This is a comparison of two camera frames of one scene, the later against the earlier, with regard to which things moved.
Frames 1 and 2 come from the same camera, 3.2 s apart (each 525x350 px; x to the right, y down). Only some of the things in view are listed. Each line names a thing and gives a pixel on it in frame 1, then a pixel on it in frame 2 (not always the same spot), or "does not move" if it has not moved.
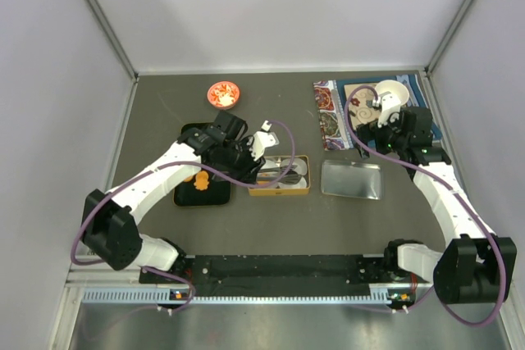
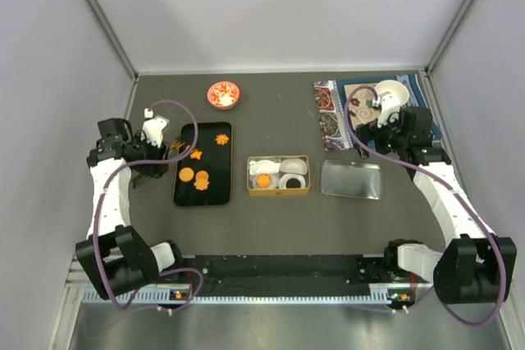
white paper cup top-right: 301,168 does not move
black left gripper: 249,171 → 158,154
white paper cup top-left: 270,164 does not move
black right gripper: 371,131 does not move
